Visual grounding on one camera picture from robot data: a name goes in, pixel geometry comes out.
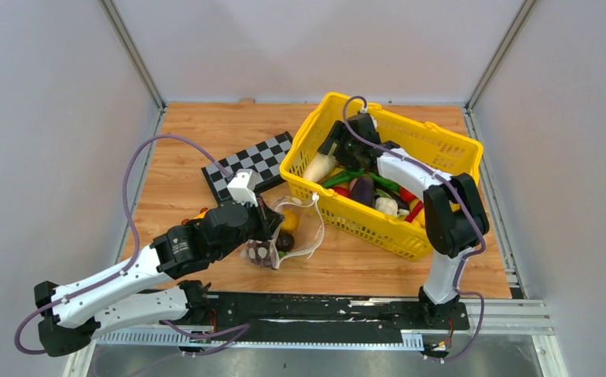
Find white radish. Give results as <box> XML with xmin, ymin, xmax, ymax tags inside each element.
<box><xmin>303</xmin><ymin>152</ymin><xmax>337</xmax><ymax>183</ymax></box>

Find purple grape bunch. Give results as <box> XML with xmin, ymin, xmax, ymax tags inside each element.
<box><xmin>241</xmin><ymin>240</ymin><xmax>278</xmax><ymax>269</ymax></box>

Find dark avocado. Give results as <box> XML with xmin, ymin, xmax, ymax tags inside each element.
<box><xmin>275</xmin><ymin>232</ymin><xmax>296</xmax><ymax>253</ymax></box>

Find small yellow fruit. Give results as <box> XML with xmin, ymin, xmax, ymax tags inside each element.
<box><xmin>281</xmin><ymin>209</ymin><xmax>299</xmax><ymax>232</ymax></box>

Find clear polka dot zip bag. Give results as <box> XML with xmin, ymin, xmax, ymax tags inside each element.
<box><xmin>240</xmin><ymin>193</ymin><xmax>325</xmax><ymax>270</ymax></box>

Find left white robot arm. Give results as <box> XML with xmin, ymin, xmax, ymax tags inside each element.
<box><xmin>34</xmin><ymin>198</ymin><xmax>285</xmax><ymax>357</ymax></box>

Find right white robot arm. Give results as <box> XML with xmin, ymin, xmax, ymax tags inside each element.
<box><xmin>318</xmin><ymin>113</ymin><xmax>489</xmax><ymax>328</ymax></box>

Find green bean pods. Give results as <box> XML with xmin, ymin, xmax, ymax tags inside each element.
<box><xmin>321</xmin><ymin>170</ymin><xmax>399</xmax><ymax>191</ymax></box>

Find yellow plastic basket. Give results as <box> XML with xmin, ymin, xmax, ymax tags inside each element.
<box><xmin>280</xmin><ymin>92</ymin><xmax>490</xmax><ymax>260</ymax></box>

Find yellow toy car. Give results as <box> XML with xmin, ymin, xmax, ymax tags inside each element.
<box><xmin>195</xmin><ymin>208</ymin><xmax>208</xmax><ymax>219</ymax></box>

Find purple eggplant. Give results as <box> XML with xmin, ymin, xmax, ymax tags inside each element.
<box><xmin>350</xmin><ymin>176</ymin><xmax>375</xmax><ymax>207</ymax></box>

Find white garlic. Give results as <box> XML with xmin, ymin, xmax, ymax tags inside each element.
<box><xmin>374</xmin><ymin>197</ymin><xmax>398</xmax><ymax>217</ymax></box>

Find red bell pepper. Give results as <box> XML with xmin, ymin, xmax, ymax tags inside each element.
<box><xmin>398</xmin><ymin>187</ymin><xmax>417</xmax><ymax>204</ymax></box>

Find black grey chessboard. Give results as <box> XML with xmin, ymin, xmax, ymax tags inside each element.
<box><xmin>201</xmin><ymin>131</ymin><xmax>293</xmax><ymax>204</ymax></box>

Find red chili pepper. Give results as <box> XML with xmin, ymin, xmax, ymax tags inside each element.
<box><xmin>405</xmin><ymin>199</ymin><xmax>424</xmax><ymax>223</ymax></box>

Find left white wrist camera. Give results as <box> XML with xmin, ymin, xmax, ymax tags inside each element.
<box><xmin>227</xmin><ymin>169</ymin><xmax>261</xmax><ymax>205</ymax></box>

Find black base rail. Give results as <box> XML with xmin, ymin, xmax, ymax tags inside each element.
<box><xmin>159</xmin><ymin>291</ymin><xmax>470</xmax><ymax>346</ymax></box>

